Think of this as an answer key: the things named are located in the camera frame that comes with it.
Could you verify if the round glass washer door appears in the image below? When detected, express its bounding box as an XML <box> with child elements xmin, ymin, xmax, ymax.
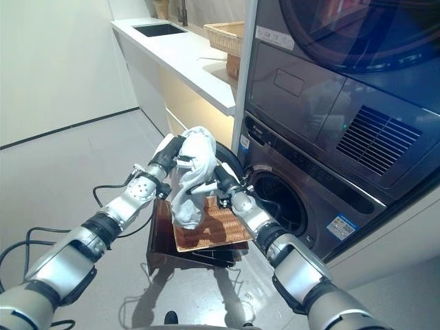
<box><xmin>214</xmin><ymin>142</ymin><xmax>243</xmax><ymax>179</ymax></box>

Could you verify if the white counter cabinet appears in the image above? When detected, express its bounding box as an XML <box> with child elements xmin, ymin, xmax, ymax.
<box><xmin>110</xmin><ymin>19</ymin><xmax>243</xmax><ymax>138</ymax></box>

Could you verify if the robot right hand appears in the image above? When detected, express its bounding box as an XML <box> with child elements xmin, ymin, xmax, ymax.
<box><xmin>191</xmin><ymin>164</ymin><xmax>243</xmax><ymax>204</ymax></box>

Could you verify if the beige rectangular wicker basket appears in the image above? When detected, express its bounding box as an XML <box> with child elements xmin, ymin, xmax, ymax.
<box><xmin>203</xmin><ymin>21</ymin><xmax>245</xmax><ymax>55</ymax></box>

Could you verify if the small brown wicker basket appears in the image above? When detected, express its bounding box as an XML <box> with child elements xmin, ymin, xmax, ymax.
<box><xmin>225</xmin><ymin>53</ymin><xmax>241</xmax><ymax>80</ymax></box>

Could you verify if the black inset sink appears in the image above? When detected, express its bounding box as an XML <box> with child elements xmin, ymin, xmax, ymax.
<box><xmin>132</xmin><ymin>23</ymin><xmax>188</xmax><ymax>38</ymax></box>

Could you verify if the dark brown wooden stool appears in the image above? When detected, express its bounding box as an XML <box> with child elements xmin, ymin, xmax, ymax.
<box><xmin>146</xmin><ymin>198</ymin><xmax>250</xmax><ymax>276</ymax></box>

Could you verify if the grey stacked dryer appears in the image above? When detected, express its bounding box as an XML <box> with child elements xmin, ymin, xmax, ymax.
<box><xmin>245</xmin><ymin>0</ymin><xmax>440</xmax><ymax>207</ymax></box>

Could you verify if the beige ribbed vase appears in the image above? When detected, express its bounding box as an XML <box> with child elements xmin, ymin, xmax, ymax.
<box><xmin>153</xmin><ymin>0</ymin><xmax>170</xmax><ymax>20</ymax></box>

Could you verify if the white garment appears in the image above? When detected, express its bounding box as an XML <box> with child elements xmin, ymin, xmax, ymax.
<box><xmin>170</xmin><ymin>126</ymin><xmax>218</xmax><ymax>230</ymax></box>

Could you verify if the grey front-load washing machine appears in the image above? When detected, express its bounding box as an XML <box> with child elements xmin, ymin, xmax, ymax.
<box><xmin>236</xmin><ymin>109</ymin><xmax>388</xmax><ymax>262</ymax></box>

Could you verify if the tall white side panel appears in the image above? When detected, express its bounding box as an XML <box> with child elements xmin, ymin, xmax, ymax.
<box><xmin>230</xmin><ymin>0</ymin><xmax>257</xmax><ymax>154</ymax></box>

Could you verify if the wicker laundry basket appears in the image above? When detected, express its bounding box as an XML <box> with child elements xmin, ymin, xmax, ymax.
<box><xmin>173</xmin><ymin>195</ymin><xmax>254</xmax><ymax>254</ymax></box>

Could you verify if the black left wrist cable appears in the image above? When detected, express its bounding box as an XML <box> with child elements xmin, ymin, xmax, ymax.
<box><xmin>0</xmin><ymin>184</ymin><xmax>130</xmax><ymax>293</ymax></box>

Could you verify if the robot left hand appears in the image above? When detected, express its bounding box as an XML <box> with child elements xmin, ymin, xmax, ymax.
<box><xmin>151</xmin><ymin>135</ymin><xmax>194</xmax><ymax>170</ymax></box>

